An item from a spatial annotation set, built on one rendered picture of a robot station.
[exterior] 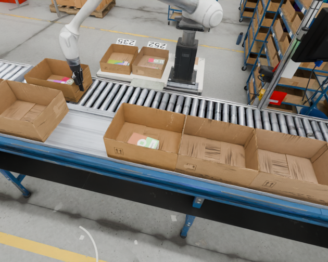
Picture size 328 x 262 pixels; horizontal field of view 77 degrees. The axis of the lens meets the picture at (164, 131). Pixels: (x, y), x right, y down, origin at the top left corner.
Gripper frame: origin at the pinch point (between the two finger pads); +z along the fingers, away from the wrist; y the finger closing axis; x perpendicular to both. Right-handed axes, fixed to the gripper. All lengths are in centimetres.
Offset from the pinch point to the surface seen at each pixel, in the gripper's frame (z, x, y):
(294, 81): 7, -179, 74
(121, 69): 5.8, -17.1, 41.0
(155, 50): 3, -40, 82
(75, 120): -2.6, -15.2, -36.4
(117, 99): 10.7, -26.3, 6.1
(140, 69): 4, -35, 44
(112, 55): 10, 4, 70
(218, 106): 11, -109, 20
